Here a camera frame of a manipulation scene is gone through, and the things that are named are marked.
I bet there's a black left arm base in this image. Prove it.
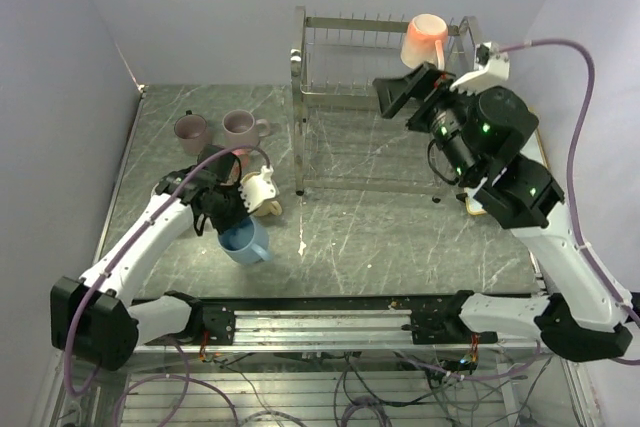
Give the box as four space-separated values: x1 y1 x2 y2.
162 291 236 346

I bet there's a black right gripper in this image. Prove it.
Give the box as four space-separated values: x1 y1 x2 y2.
374 60 486 181

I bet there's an orange white mug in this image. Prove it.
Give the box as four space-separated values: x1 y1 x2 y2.
400 14 448 70

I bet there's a metal two-tier dish rack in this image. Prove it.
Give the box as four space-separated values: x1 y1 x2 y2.
290 6 454 196

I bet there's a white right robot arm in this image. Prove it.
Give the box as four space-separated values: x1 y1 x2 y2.
373 63 633 362

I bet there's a whiteboard with yellow frame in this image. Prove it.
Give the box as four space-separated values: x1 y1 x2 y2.
464 129 549 216

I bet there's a wire shelf with cables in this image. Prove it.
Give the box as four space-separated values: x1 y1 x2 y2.
34 346 604 426

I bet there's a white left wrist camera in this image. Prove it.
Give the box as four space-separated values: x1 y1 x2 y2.
239 165 279 214

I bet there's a red mug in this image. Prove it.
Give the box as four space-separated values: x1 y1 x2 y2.
230 148 250 182

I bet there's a light purple mug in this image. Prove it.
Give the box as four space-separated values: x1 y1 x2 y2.
222 110 271 148

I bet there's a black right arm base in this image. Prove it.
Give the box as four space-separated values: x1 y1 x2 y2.
401 290 497 345

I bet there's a dark mauve mug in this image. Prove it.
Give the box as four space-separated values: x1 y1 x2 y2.
174 110 212 156

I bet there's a blue mug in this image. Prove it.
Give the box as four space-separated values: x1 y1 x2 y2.
218 217 273 265

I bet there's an aluminium mounting rail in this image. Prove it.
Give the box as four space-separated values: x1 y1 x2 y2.
54 307 581 353

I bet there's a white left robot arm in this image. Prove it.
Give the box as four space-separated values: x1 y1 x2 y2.
50 146 248 371

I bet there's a cream yellow mug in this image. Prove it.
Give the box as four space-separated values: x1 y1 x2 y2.
241 172 283 217

